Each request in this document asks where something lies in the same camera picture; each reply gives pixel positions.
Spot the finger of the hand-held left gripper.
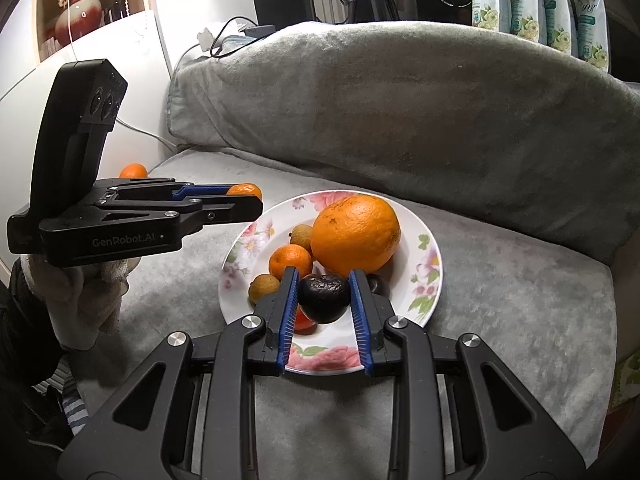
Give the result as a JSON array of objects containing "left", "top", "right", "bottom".
[
  {"left": 97, "top": 177, "right": 238, "bottom": 201},
  {"left": 94, "top": 194, "right": 264, "bottom": 242}
]

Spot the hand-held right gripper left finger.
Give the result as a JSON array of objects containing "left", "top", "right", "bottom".
[{"left": 57, "top": 266, "right": 301, "bottom": 480}]

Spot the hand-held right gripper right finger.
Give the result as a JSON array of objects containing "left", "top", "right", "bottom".
[{"left": 349, "top": 268, "right": 587, "bottom": 480}]

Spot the red cherry tomato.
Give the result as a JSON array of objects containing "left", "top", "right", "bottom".
[{"left": 292, "top": 305, "right": 317, "bottom": 336}]

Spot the small mandarin orange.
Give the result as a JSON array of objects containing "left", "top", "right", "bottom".
[{"left": 226, "top": 183, "right": 263, "bottom": 201}]

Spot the brown longan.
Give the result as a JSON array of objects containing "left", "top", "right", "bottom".
[
  {"left": 248, "top": 273, "right": 281, "bottom": 306},
  {"left": 290, "top": 224, "right": 315, "bottom": 250}
]

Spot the white floral plate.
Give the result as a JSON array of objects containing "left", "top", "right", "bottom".
[{"left": 218, "top": 190, "right": 443, "bottom": 375}]

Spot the person's left forearm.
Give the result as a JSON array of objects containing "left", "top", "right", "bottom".
[{"left": 0, "top": 260, "right": 93, "bottom": 441}]

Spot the person's left hand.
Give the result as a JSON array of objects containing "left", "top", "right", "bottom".
[{"left": 20, "top": 254, "right": 135, "bottom": 351}]

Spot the grey fleece blanket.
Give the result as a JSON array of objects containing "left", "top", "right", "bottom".
[
  {"left": 167, "top": 20, "right": 640, "bottom": 266},
  {"left": 75, "top": 145, "right": 618, "bottom": 480}
]

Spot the red and white vase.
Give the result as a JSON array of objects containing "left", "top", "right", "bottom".
[{"left": 52, "top": 0, "right": 106, "bottom": 48}]

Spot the white cable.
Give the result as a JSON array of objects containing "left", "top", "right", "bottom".
[{"left": 116, "top": 117, "right": 177, "bottom": 155}]

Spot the black cable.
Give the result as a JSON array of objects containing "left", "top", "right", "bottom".
[{"left": 209, "top": 16, "right": 261, "bottom": 59}]

